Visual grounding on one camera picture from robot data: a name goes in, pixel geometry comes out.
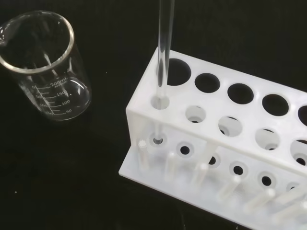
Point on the clear glass beaker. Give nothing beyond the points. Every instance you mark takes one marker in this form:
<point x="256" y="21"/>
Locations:
<point x="72" y="100"/>

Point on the white test tube rack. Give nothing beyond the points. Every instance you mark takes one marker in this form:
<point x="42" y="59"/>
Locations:
<point x="180" y="97"/>

